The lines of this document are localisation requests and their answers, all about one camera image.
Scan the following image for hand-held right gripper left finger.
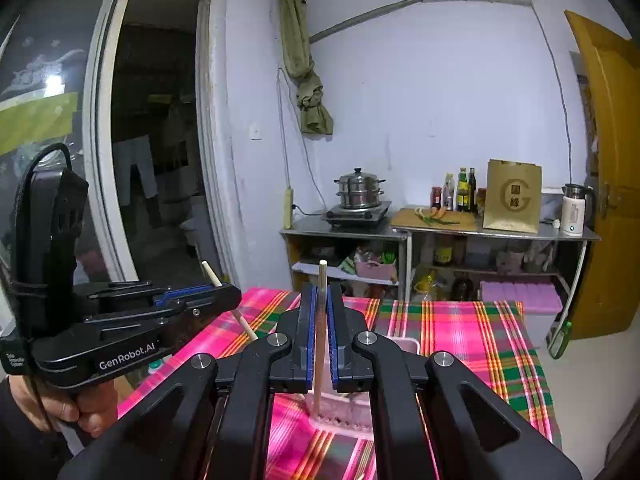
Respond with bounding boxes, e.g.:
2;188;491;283
57;281;321;480

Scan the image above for grey power strip cable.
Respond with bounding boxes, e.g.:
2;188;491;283
276;66;327;217

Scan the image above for gold paper gift bag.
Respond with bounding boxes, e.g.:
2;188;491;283
482;158;544;235

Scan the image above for green hanging curtain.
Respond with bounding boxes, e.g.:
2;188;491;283
279;0;334;136

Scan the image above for small steel kitchen table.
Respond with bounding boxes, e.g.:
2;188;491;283
278;224;409;302

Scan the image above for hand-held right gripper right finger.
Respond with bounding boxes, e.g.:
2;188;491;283
325;281;583;480

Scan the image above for yellow-green oil bottle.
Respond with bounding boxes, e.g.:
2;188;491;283
456;167;470;213

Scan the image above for wooden cutting board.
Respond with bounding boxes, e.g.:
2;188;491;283
389;207;479;234

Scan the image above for person's left forearm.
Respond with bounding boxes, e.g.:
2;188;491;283
0;377;76;480

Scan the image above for brown sauce bottle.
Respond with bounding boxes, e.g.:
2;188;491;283
432;237;454;267

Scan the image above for yellow wooden door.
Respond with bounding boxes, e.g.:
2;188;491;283
564;9;640;342

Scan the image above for white storage container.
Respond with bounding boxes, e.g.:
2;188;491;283
519;310;557;352

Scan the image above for green-capped bottle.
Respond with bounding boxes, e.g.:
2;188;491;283
546;319;574;359

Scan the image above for pink plastic basket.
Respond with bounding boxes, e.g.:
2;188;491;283
309;337;422;442

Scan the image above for grey wall pipe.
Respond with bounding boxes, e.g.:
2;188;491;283
308;0;422;44

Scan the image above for black induction cooker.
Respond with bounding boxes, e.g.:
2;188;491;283
322;201;393;234

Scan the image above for white sliding door frame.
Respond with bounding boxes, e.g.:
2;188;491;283
81;0;242;292

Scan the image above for purple storage box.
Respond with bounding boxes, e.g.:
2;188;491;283
479;280;564;314

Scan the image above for grey wall cable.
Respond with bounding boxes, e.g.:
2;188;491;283
529;4;574;187

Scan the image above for wooden chopstick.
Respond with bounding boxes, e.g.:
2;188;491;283
312;258;330;417
201;260;259;342

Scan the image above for white electric kettle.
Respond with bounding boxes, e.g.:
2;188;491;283
559;183;596;238

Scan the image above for white hanging garment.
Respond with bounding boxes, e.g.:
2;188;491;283
111;134;164;228

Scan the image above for steel steamer pot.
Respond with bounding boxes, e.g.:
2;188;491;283
334;168;386;210

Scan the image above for yellow oil jug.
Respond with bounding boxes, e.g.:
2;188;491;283
414;267;441;302

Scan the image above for dark glass bottle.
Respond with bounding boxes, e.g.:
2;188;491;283
452;272;474;302

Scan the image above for white box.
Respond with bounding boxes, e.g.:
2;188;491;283
539;187;566;224

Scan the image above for pink shelf basket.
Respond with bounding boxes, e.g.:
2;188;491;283
353;252;399;282

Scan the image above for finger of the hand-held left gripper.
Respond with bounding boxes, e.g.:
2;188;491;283
75;281;243;311
82;302;237;344

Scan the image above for person's left hand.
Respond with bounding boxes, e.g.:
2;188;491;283
9;374;119;437

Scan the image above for pink plaid blanket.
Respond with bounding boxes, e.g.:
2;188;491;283
117;287;563;480

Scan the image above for carrots and green onions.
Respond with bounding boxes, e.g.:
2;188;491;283
413;206;459;225

